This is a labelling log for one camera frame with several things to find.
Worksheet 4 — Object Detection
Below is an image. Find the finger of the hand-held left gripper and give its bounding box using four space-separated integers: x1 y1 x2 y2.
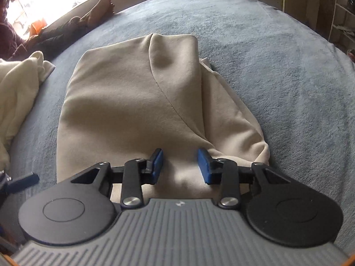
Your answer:
7 173 39 194

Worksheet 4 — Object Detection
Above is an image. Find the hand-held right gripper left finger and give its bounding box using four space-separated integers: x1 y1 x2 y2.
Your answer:
71 148 164 208

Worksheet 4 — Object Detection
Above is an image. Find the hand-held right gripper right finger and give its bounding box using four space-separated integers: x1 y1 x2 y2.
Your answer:
197 148 290 208

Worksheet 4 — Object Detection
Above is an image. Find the beige zip jacket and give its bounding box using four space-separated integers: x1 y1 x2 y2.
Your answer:
55 33 271 200

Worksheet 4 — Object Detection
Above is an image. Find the cream fleece garment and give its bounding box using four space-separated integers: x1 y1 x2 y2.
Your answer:
0 50 56 169

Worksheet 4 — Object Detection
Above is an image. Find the bed with blue blanket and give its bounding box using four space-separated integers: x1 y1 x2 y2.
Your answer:
0 0 355 255

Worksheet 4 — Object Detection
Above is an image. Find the orange bag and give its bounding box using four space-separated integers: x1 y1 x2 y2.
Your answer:
30 19 47 35

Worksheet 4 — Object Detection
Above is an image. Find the metal shoe rack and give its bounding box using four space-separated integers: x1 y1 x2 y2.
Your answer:
329 0 355 61

